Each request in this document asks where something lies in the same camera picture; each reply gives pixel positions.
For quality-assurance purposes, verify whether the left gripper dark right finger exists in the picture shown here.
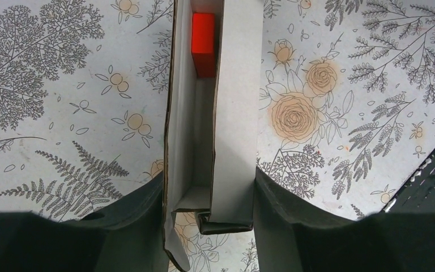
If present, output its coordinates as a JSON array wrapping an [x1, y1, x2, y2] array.
[[254, 151, 435, 271]]

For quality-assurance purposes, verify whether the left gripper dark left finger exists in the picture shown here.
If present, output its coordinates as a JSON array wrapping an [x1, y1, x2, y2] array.
[[0, 175, 169, 271]]

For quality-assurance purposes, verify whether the white cardboard paper box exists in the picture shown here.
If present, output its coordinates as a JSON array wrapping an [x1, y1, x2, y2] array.
[[163, 1, 263, 271]]

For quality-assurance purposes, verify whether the red rectangular block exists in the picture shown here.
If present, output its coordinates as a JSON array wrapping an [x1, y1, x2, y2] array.
[[191, 13, 216, 78]]

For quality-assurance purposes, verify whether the floral patterned table cloth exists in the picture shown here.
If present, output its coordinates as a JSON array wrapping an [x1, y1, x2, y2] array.
[[0, 1, 435, 271]]

